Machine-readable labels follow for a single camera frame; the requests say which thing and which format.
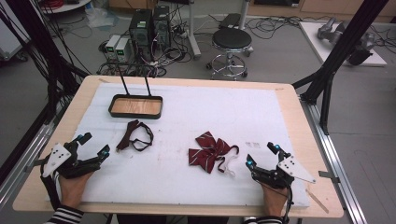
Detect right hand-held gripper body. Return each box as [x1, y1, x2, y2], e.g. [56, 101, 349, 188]
[252, 151, 317, 189]

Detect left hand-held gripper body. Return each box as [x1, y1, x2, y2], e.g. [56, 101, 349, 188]
[41, 140, 103, 180]

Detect red striped bow tie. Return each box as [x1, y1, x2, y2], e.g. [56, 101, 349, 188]
[188, 131, 240, 178]

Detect black tray stand with rods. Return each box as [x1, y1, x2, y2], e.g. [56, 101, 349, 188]
[107, 63, 164, 120]

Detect person's right hand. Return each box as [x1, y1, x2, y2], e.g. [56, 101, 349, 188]
[262, 183, 290, 217]

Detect person's left hand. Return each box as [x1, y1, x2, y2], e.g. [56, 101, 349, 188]
[59, 171, 94, 207]

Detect grey metal clip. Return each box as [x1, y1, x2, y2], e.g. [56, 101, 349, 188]
[318, 170, 341, 185]
[23, 158, 50, 174]

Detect thin wooden stick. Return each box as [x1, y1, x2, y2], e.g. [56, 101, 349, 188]
[305, 189, 330, 215]

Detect white foam mat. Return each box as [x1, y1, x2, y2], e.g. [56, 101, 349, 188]
[46, 81, 311, 209]

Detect white bench power supply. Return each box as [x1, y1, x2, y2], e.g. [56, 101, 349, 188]
[115, 37, 132, 63]
[105, 34, 121, 61]

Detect black round stool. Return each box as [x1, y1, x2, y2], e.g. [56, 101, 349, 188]
[205, 28, 255, 80]

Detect white floor board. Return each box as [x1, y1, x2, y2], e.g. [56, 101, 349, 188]
[298, 21, 389, 67]

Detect large black computer tower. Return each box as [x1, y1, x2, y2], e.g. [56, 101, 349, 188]
[128, 8, 154, 63]

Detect white equipment case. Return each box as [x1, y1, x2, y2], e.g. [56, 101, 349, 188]
[0, 13, 32, 63]

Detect clear plastic bag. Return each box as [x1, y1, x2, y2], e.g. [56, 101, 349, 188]
[84, 5, 120, 30]

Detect round white table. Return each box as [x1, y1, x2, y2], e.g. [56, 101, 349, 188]
[39, 0, 92, 15]

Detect black flat box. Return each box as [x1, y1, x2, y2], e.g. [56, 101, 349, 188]
[219, 12, 243, 30]

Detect slim black computer tower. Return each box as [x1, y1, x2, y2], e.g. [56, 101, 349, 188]
[152, 5, 172, 50]

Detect grey metal desk leg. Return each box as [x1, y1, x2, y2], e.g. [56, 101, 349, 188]
[186, 0, 203, 61]

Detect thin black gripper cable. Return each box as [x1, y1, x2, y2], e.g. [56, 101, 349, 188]
[281, 186, 295, 224]

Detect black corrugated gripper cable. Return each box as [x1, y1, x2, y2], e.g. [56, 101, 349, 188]
[39, 167, 63, 212]

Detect aluminium rail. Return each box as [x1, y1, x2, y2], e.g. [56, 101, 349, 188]
[0, 102, 68, 213]
[299, 98, 369, 224]

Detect black frame stand with cables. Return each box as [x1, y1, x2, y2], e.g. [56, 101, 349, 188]
[0, 0, 91, 125]

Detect tangle of floor cables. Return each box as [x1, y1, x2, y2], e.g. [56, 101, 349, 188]
[96, 4, 195, 78]

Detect loose black floor cables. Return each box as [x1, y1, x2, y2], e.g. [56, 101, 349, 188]
[244, 14, 316, 41]

